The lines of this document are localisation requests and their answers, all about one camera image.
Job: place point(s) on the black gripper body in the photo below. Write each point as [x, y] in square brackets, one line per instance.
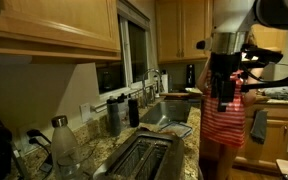
[225, 65]

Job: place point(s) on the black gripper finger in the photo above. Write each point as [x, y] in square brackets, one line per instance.
[216, 85]
[228, 91]

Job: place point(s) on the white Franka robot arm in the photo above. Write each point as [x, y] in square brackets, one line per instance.
[230, 13]

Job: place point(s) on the stainless steel toaster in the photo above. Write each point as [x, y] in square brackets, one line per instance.
[144, 156]

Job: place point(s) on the black soda maker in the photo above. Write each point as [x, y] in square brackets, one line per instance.
[190, 78]

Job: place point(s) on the person in red striped dress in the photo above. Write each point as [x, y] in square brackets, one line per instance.
[224, 126]

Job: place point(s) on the wooden cutting board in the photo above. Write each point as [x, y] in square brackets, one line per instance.
[177, 94]

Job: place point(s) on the grey hanging towel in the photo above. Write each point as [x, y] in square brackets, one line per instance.
[259, 126]

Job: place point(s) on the grey folded cloth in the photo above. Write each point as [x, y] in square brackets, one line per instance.
[279, 94]

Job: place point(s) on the white paper towel roll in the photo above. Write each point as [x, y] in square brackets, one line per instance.
[164, 83]

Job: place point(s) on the wooden base cabinet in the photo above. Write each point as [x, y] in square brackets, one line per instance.
[277, 133]

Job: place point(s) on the chrome kitchen faucet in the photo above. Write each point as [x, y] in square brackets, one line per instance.
[144, 86]

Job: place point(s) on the kitchen window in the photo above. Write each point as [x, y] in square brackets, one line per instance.
[137, 50]

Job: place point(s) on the white bottle with black cap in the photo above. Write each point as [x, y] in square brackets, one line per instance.
[123, 106]

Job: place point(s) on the grey water bottle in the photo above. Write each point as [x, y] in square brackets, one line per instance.
[113, 116]

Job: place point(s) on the clear bottle with metal cap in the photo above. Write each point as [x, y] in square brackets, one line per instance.
[64, 146]

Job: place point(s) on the black power plug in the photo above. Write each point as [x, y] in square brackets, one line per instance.
[34, 133]

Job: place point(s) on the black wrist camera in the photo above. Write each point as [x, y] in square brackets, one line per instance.
[264, 53]

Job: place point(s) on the wooden wall cabinet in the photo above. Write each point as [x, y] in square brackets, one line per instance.
[50, 20]
[180, 30]
[270, 36]

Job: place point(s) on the white wall switch plate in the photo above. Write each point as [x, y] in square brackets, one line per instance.
[85, 112]

